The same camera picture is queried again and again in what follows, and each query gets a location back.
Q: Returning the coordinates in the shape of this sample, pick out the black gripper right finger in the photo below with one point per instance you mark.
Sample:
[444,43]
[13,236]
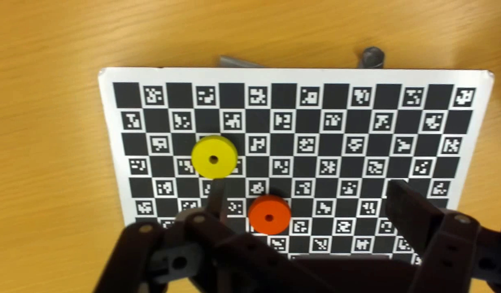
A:
[413,212]

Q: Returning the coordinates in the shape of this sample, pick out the orange disc block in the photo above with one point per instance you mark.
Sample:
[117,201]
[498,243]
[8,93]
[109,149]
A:
[268,215]

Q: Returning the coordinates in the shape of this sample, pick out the black white checkerboard marker board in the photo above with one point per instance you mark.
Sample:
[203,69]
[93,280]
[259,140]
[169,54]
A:
[341,136]

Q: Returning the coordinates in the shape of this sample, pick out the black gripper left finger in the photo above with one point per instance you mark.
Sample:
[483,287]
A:
[218,197]

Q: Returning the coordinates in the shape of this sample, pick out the yellow disc block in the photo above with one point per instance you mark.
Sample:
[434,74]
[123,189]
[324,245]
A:
[213,157]

